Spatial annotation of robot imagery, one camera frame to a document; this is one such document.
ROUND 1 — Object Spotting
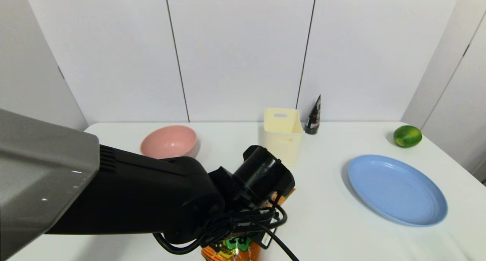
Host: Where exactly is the orange cookie bag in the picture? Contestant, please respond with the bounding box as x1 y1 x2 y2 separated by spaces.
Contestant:
201 188 296 261

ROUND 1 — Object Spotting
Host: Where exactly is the cream plastic storage box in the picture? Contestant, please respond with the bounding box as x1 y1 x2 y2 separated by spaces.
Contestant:
263 108 305 168

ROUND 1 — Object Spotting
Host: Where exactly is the black tube bottle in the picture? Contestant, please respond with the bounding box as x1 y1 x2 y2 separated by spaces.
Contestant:
304 95 321 135

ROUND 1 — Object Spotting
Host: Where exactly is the pink bowl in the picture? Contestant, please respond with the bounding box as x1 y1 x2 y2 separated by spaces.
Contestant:
140 125 198 160

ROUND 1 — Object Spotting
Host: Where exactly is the blue plate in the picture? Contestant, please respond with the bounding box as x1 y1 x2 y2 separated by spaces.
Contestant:
347 155 448 227

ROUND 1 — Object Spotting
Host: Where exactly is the green lime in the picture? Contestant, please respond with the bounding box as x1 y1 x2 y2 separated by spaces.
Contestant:
393 125 423 148

